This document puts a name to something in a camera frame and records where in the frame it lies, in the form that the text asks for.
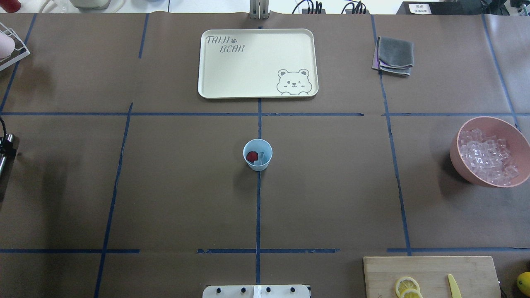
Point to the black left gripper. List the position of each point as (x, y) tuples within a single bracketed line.
[(8, 145)]

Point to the red strawberry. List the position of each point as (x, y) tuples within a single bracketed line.
[(252, 156)]

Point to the light blue plastic cup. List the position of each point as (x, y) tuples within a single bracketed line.
[(258, 145)]

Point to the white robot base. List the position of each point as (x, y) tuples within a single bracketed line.
[(257, 291)]

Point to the pink plastic cup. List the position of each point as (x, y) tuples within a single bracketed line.
[(7, 45)]

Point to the ice cube in cup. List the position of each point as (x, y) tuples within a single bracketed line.
[(261, 159)]

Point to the clear ice cube pile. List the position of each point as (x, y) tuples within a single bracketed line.
[(487, 157)]

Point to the cream bear tray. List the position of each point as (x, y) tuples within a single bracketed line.
[(257, 63)]

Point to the purple cloth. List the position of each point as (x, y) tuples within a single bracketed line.
[(377, 63)]

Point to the grey cloth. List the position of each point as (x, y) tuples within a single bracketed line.
[(397, 55)]

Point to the lemon slices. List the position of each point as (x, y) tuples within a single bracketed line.
[(407, 287)]

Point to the yellow plastic knife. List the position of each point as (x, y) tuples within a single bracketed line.
[(453, 287)]

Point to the pink bowl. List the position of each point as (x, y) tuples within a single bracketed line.
[(516, 143)]

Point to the wooden cutting board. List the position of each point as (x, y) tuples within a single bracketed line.
[(475, 275)]

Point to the whole lemon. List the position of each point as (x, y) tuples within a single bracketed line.
[(523, 283)]

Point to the white wire cup rack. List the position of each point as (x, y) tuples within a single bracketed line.
[(21, 49)]

